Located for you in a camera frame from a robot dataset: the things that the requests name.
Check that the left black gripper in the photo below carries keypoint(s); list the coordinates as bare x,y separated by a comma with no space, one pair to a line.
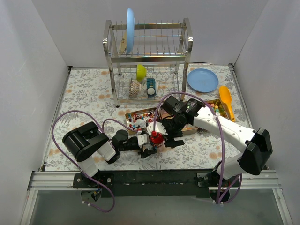
145,148

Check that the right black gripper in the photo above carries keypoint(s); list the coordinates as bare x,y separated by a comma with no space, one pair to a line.
171,132

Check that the red jar lid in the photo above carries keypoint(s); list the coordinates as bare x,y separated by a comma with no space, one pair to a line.
156,138

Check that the clear glass jar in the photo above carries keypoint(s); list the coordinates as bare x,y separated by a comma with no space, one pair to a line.
156,146

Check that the popsicle candy tin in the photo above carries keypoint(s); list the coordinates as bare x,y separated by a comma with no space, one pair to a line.
187,130

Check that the star candy tin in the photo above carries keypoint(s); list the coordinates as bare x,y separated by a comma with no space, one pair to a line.
218,106

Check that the yellow plastic scoop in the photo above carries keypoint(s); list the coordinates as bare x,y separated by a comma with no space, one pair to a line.
227,100

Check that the steel dish rack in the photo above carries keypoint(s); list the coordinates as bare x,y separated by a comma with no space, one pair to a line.
164,48

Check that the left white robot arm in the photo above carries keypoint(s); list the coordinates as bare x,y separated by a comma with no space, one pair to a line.
84,141

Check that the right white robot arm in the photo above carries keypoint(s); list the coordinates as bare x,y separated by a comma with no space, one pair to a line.
254,146

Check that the patterned bowl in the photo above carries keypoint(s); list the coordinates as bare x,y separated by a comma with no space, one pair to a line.
134,88

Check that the teal white mug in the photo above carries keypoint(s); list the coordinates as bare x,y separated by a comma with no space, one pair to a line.
151,87

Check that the small blue plate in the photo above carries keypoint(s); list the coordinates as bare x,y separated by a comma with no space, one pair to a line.
202,80

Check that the yellow-green bowl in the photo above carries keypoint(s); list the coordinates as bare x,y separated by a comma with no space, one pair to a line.
141,72

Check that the beige plate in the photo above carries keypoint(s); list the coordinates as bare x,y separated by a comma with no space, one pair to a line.
123,44

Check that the large blue plate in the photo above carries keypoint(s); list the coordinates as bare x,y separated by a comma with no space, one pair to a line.
130,31

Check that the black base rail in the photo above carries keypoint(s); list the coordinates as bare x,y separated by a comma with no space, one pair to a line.
191,182

